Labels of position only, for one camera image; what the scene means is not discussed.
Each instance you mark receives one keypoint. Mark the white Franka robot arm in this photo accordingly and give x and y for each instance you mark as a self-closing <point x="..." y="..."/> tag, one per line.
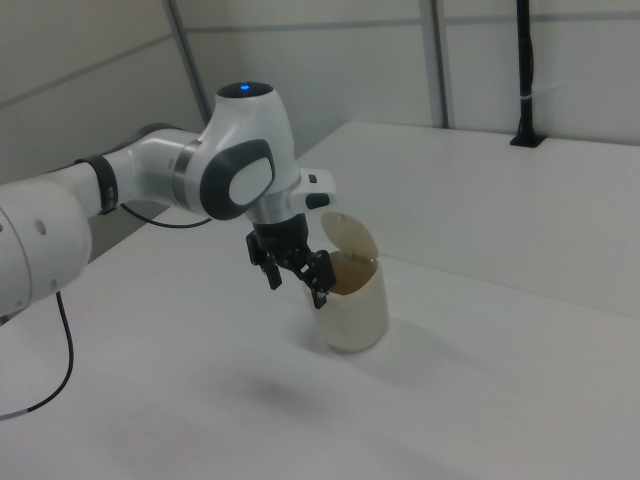
<point x="240" y="130"/>

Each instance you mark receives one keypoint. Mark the small beige lidded bin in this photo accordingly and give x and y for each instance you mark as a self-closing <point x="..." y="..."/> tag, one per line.
<point x="357" y="315"/>

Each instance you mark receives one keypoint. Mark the grey partition post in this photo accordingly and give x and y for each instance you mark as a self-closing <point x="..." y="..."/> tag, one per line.
<point x="192" y="65"/>

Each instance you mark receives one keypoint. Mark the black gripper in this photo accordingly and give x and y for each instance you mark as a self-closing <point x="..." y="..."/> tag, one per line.
<point x="280" y="235"/>

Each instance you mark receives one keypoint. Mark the black pole with base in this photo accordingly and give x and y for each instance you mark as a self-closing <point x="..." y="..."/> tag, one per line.
<point x="526" y="75"/>

